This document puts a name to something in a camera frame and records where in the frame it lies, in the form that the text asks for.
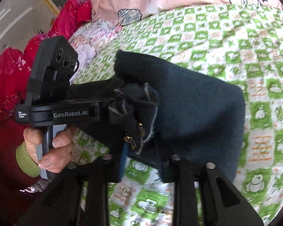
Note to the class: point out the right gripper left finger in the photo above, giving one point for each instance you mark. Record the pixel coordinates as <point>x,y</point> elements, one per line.
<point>79,192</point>

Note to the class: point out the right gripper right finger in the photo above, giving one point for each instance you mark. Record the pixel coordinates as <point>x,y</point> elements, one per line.
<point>221,201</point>

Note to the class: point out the black pants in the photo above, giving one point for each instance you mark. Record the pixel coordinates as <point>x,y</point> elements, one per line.
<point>166,109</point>

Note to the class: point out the person's left hand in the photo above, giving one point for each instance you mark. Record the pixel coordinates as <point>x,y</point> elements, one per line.
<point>61,153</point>

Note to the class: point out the red garment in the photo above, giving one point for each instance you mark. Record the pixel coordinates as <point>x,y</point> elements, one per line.
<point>15,69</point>

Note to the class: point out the floral purple pillow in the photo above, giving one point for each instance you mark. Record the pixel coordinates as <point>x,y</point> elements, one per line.
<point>90,39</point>

